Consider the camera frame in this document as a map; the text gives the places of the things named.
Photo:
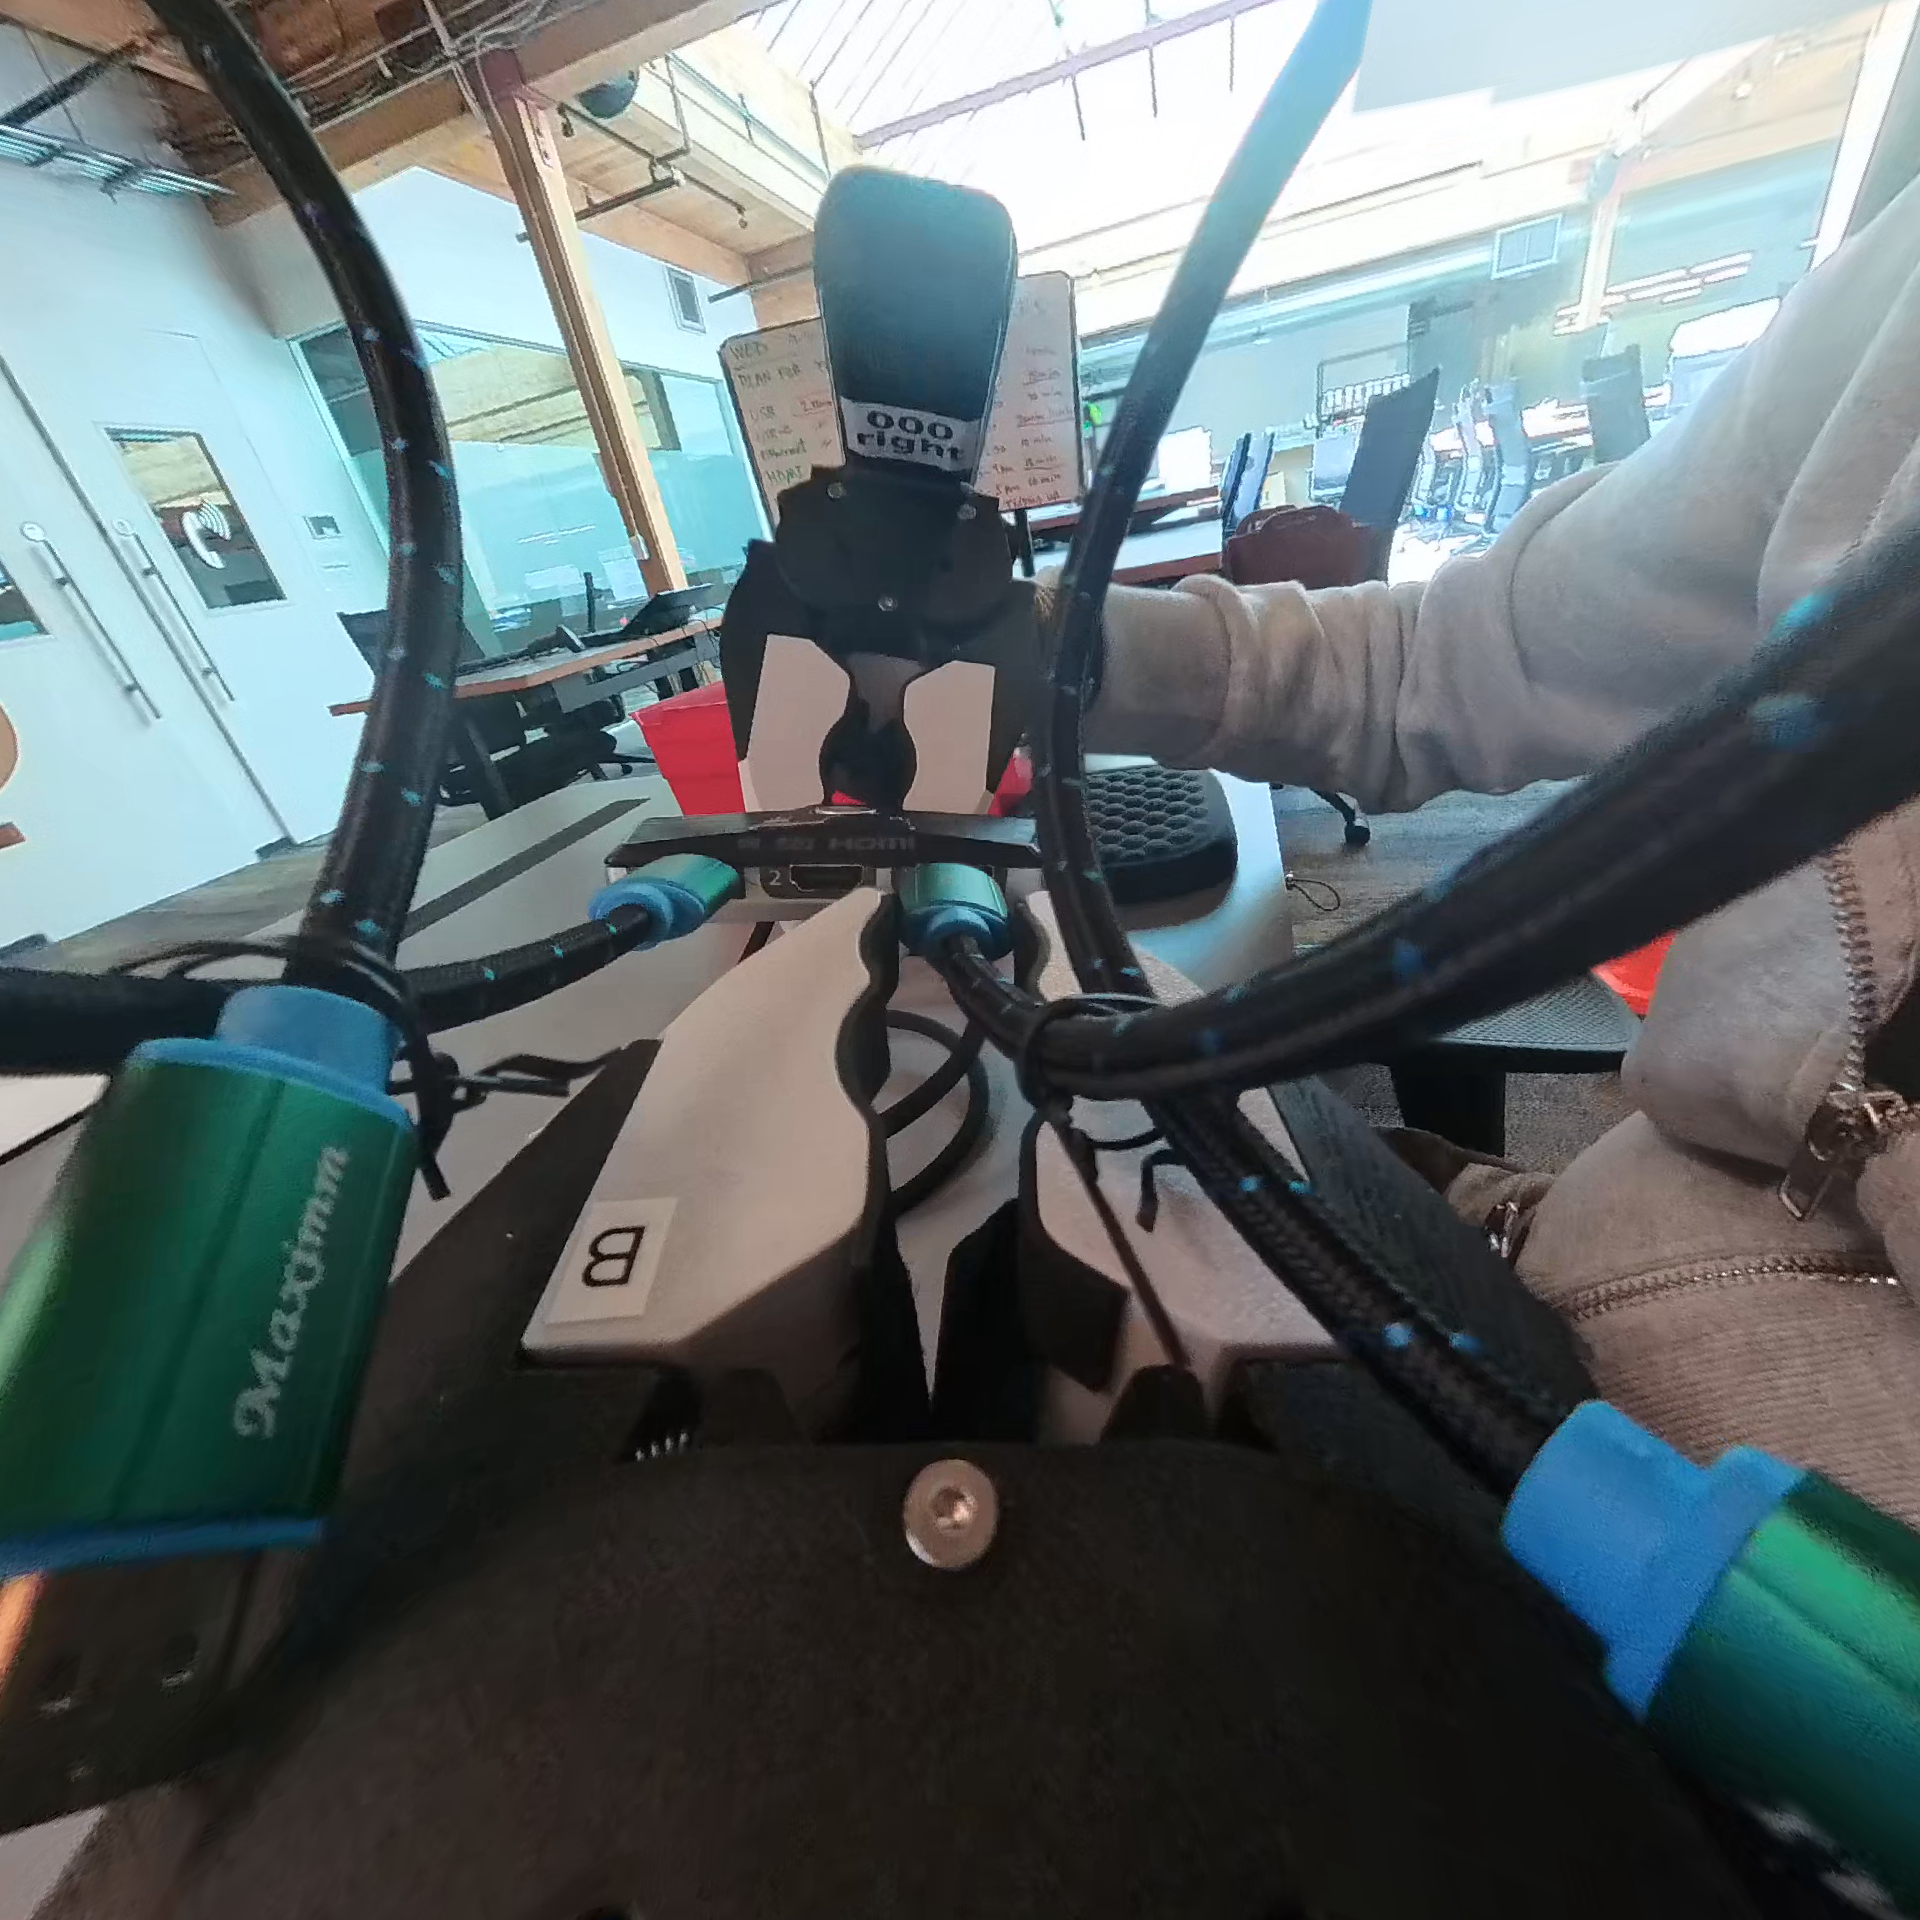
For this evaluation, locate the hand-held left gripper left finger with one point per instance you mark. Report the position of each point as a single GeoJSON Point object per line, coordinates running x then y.
{"type": "Point", "coordinates": [751, 1142]}

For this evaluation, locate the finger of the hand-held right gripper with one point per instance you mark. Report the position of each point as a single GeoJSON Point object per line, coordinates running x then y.
{"type": "Point", "coordinates": [786, 721]}
{"type": "Point", "coordinates": [961, 734]}

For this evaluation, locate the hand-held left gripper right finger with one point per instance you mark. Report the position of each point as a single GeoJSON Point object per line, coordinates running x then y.
{"type": "Point", "coordinates": [1231, 1328]}

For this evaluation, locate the black hdmi switch box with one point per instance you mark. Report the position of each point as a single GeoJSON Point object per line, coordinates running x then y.
{"type": "Point", "coordinates": [690, 844]}

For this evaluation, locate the person's right forearm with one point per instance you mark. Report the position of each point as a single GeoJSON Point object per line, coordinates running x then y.
{"type": "Point", "coordinates": [1500, 646]}

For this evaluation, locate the red storage bin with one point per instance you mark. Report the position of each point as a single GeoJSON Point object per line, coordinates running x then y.
{"type": "Point", "coordinates": [682, 751]}

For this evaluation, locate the whiteboard with writing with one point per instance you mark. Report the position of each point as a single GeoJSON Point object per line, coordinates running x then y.
{"type": "Point", "coordinates": [764, 406]}

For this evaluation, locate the black honeycomb pad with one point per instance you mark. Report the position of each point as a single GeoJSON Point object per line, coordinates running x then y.
{"type": "Point", "coordinates": [1161, 833]}

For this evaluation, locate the wooden office desk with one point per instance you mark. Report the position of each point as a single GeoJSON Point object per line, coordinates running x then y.
{"type": "Point", "coordinates": [523, 671]}

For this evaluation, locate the brown bag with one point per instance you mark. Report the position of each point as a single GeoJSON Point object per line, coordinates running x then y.
{"type": "Point", "coordinates": [1306, 547]}

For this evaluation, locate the white door with window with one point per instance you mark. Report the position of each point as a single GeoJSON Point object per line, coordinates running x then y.
{"type": "Point", "coordinates": [60, 780]}
{"type": "Point", "coordinates": [225, 705]}

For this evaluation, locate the person's grey zip hoodie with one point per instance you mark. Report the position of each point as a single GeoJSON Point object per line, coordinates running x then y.
{"type": "Point", "coordinates": [1724, 1020]}

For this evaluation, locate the black dome camera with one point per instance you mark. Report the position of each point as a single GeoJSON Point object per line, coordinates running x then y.
{"type": "Point", "coordinates": [609, 99]}

